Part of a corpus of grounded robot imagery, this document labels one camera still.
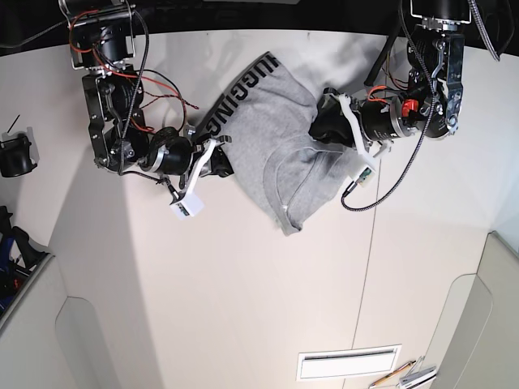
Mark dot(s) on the grey T-shirt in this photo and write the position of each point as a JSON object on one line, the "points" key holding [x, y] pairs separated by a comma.
{"points": [[267, 114]]}

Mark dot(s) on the black cylindrical cup holder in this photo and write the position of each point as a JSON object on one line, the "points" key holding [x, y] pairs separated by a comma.
{"points": [[15, 157]]}

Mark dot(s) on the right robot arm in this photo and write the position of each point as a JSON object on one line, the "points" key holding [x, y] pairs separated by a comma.
{"points": [[110, 40]]}

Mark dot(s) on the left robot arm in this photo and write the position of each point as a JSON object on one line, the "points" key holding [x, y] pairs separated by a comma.
{"points": [[428, 102]]}

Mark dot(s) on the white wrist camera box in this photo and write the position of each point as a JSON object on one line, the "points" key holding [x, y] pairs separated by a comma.
{"points": [[189, 206], [365, 175]]}

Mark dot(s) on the wooden pencil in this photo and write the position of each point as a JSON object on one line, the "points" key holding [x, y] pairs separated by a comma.
{"points": [[397, 371]]}

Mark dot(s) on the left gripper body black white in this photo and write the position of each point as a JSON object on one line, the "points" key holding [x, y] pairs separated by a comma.
{"points": [[375, 126]]}

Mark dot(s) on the white folded tool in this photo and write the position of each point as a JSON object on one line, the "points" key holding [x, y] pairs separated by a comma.
{"points": [[417, 377]]}

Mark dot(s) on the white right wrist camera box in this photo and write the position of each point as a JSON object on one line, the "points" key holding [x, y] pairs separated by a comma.
{"points": [[189, 206]]}

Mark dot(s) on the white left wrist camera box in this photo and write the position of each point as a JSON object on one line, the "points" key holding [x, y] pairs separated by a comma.
{"points": [[365, 175]]}

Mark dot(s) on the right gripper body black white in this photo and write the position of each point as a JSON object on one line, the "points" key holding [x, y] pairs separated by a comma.
{"points": [[178, 161]]}

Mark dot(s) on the blue black tools pile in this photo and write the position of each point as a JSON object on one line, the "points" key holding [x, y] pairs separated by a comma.
{"points": [[18, 258]]}

